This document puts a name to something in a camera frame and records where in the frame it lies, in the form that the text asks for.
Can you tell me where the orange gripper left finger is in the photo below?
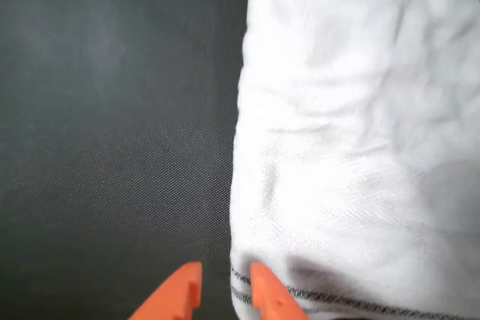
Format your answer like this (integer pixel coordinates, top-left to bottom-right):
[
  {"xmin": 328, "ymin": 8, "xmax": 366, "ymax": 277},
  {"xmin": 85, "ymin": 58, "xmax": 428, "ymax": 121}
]
[{"xmin": 129, "ymin": 262, "xmax": 203, "ymax": 320}]

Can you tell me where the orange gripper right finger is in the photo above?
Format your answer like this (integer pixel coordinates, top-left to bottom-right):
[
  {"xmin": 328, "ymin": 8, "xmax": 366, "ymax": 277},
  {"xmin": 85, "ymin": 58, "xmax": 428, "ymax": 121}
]
[{"xmin": 250, "ymin": 262, "xmax": 311, "ymax": 320}]

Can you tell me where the white grey-striped towel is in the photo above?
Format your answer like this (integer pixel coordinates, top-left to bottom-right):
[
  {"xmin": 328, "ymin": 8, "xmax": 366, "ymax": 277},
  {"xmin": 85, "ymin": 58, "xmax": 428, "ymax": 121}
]
[{"xmin": 228, "ymin": 0, "xmax": 480, "ymax": 320}]

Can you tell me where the black desk mat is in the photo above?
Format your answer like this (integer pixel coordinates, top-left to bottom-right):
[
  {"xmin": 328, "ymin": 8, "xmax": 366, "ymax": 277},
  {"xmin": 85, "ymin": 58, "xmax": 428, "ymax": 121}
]
[{"xmin": 0, "ymin": 0, "xmax": 251, "ymax": 320}]

